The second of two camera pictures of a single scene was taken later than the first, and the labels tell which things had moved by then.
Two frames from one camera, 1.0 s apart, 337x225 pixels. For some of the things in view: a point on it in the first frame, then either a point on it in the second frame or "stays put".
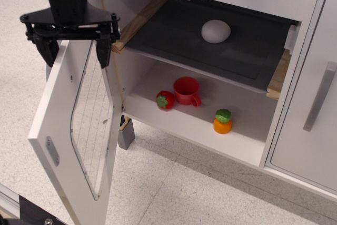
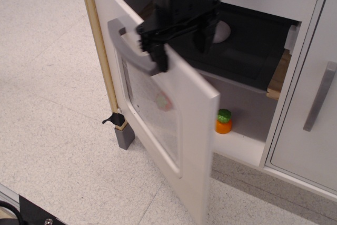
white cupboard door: x=305 y=145 stays put
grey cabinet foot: x=126 y=136 stays put
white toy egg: x=215 y=31 stays put
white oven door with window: x=75 y=131 -> x=174 y=117
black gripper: x=40 y=28 -> x=174 y=15
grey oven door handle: x=48 y=70 -> x=145 y=62
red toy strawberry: x=165 y=100 stays put
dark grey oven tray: x=251 y=55 stays put
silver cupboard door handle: x=320 y=96 stays put
